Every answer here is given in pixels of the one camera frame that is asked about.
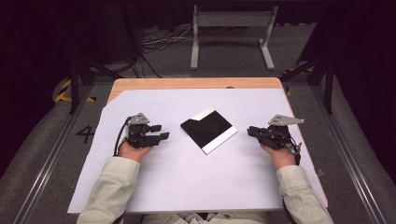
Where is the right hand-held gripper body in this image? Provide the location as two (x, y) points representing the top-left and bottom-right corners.
(260, 114), (305, 151)

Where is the floor cable bundle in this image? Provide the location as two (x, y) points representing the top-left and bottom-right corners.
(102, 23), (197, 79)

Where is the left hand-held gripper black cable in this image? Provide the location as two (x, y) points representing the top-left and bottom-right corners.
(113, 116), (134, 157)

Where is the white table sheet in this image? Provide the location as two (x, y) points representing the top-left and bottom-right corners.
(66, 88), (329, 216)

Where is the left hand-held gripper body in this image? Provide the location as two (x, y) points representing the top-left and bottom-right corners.
(125, 112), (162, 149)

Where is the hand-held gripper black cable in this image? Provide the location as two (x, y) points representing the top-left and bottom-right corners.
(285, 133), (304, 166)
(113, 116), (134, 157)

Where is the black metal stand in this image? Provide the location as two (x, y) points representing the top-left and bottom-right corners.
(67, 55), (126, 116)
(279, 55), (336, 116)

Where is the aluminium floor rail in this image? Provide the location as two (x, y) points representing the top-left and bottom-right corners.
(310, 85), (389, 224)
(11, 83), (95, 224)

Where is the grey metal stand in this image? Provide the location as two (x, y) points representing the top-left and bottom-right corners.
(190, 4), (279, 72)

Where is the right hand-held gripper black cable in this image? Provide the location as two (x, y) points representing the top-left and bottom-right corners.
(285, 133), (304, 166)

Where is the person's left hand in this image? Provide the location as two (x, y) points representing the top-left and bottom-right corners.
(119, 139), (154, 163)

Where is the person's right hand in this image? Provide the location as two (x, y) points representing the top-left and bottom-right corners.
(261, 143), (297, 171)

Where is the yellow black floor tape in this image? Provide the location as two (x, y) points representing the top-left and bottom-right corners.
(53, 78), (97, 105)

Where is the wooden table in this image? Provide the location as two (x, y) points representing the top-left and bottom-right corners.
(106, 77), (329, 208)

